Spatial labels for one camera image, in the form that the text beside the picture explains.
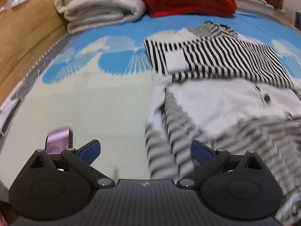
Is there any white garment with striped sleeves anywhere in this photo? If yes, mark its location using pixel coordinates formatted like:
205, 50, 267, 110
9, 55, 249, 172
144, 78, 301, 226

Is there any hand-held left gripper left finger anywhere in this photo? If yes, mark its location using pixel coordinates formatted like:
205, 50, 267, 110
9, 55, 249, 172
29, 140, 115, 189

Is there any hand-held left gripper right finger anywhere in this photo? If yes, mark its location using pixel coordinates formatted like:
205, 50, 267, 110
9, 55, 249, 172
177, 140, 266, 189

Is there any folded cream blanket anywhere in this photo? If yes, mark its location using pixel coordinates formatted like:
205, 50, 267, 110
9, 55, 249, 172
55, 0, 147, 34

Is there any pink smartphone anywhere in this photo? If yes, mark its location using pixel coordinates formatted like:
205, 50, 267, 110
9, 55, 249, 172
45, 127, 74, 156

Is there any blue fan-patterned bed sheet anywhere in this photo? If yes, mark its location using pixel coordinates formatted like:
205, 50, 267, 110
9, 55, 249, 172
0, 11, 301, 193

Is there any folded black white striped shirt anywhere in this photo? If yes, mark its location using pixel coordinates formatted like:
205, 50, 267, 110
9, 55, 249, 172
143, 21, 295, 90

